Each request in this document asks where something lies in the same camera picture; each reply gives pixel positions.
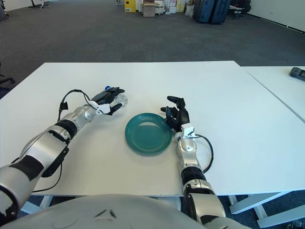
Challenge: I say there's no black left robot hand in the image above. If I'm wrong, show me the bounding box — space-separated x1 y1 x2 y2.
91 87 126 116

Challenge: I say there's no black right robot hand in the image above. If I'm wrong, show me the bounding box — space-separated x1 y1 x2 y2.
160 95 191 132

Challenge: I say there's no clear bottle with blue cap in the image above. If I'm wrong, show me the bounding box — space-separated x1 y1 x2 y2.
104 85 130 108

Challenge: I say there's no green round plate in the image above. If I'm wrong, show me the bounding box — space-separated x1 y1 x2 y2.
124 113 173 157

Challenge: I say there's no yellow cabinet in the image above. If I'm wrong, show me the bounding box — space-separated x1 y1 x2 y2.
123 0 137 13

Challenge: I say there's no brown cardboard box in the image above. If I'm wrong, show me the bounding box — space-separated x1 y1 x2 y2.
142 2 155 18

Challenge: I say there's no black office chair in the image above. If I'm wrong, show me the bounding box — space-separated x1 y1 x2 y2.
0 62 15 91

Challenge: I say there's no grey robot torso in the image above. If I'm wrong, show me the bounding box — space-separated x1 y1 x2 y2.
0 193 205 229

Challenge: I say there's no black suitcase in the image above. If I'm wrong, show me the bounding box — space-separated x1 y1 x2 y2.
193 0 213 23

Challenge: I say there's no stack of white boxes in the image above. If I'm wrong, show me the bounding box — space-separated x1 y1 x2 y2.
157 0 186 15

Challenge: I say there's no blue suitcase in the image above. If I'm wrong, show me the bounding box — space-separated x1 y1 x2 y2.
209 0 232 24

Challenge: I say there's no black chair base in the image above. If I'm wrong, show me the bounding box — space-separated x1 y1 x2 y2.
28 0 51 9

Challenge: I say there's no black handheld device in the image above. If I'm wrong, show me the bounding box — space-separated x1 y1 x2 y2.
289 67 305 82

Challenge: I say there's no dark distant office chair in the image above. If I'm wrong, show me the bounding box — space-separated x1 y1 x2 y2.
228 0 252 19

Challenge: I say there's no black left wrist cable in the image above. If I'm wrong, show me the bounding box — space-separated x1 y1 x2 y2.
56 89 96 122

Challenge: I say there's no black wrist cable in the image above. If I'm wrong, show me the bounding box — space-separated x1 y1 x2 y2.
56 89 96 122
194 134 214 173

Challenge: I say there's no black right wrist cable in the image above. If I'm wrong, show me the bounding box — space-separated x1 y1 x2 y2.
194 134 214 173

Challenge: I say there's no thin black shoulder cable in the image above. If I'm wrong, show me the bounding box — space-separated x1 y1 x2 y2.
32 162 63 193

